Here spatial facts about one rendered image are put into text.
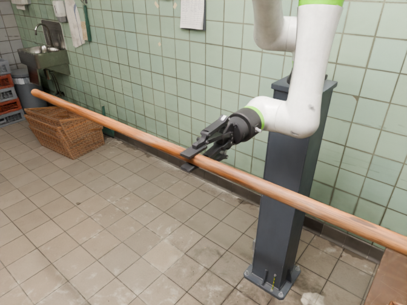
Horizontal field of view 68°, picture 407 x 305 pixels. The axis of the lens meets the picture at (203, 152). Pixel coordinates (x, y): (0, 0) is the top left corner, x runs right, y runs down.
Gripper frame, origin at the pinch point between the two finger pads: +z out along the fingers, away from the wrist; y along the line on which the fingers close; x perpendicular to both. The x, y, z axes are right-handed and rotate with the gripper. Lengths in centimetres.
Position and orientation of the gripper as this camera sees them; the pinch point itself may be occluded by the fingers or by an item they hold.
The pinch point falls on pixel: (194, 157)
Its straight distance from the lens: 74.2
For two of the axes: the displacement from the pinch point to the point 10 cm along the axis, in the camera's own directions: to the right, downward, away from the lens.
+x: -7.9, -3.1, 5.3
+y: 0.0, 8.6, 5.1
